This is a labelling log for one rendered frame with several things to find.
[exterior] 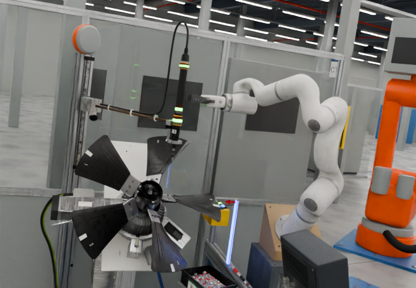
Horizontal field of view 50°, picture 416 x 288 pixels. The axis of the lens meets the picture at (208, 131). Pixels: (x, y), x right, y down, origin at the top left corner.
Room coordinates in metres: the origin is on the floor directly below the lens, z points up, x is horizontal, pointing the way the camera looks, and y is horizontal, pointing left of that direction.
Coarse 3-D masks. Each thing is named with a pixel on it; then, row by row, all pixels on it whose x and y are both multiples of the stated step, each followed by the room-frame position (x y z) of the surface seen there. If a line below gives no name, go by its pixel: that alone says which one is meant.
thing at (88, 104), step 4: (84, 96) 2.40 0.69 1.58; (88, 96) 2.42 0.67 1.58; (84, 100) 2.36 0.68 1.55; (88, 100) 2.35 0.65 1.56; (92, 100) 2.33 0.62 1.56; (96, 100) 2.35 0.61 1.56; (100, 100) 2.37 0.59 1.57; (80, 104) 2.38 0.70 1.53; (84, 104) 2.36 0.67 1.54; (88, 104) 2.34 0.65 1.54; (92, 104) 2.33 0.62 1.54; (96, 104) 2.35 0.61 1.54; (80, 108) 2.38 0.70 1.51; (84, 108) 2.36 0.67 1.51; (88, 108) 2.34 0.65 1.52; (92, 108) 2.34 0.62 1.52; (96, 108) 2.36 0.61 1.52; (100, 108) 2.38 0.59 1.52; (96, 112) 2.36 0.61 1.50; (100, 112) 2.38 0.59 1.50
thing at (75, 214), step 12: (120, 204) 1.88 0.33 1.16; (72, 216) 1.76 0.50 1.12; (84, 216) 1.78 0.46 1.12; (96, 216) 1.81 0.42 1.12; (108, 216) 1.84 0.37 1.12; (120, 216) 1.88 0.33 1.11; (84, 228) 1.78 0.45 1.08; (96, 228) 1.80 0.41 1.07; (108, 228) 1.84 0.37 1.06; (120, 228) 1.89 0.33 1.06; (84, 240) 1.77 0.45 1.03; (96, 240) 1.80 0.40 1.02; (108, 240) 1.84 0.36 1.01; (96, 252) 1.80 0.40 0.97
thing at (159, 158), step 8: (160, 136) 2.22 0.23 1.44; (152, 144) 2.20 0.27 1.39; (160, 144) 2.18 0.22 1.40; (168, 144) 2.17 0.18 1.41; (184, 144) 2.15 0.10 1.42; (152, 152) 2.17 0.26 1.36; (160, 152) 2.14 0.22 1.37; (168, 152) 2.13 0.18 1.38; (176, 152) 2.12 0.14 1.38; (152, 160) 2.13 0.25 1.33; (160, 160) 2.10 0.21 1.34; (168, 160) 2.09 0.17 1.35; (152, 168) 2.09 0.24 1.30; (160, 168) 2.06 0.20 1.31
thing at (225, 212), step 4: (224, 208) 2.36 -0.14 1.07; (224, 212) 2.34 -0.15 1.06; (228, 212) 2.34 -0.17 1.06; (204, 216) 2.42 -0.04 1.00; (208, 216) 2.37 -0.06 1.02; (224, 216) 2.34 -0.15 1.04; (228, 216) 2.35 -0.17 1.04; (208, 220) 2.36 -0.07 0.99; (212, 220) 2.32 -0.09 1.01; (220, 220) 2.33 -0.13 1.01; (224, 220) 2.34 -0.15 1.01; (212, 224) 2.32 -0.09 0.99; (216, 224) 2.32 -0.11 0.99; (220, 224) 2.33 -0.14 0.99; (224, 224) 2.34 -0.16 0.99
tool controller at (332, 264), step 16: (288, 240) 1.51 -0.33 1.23; (304, 240) 1.50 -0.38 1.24; (320, 240) 1.48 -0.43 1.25; (288, 256) 1.49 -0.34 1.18; (304, 256) 1.39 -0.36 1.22; (320, 256) 1.37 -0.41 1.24; (336, 256) 1.36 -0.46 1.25; (288, 272) 1.52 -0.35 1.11; (304, 272) 1.40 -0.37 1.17; (320, 272) 1.32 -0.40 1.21; (336, 272) 1.34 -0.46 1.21
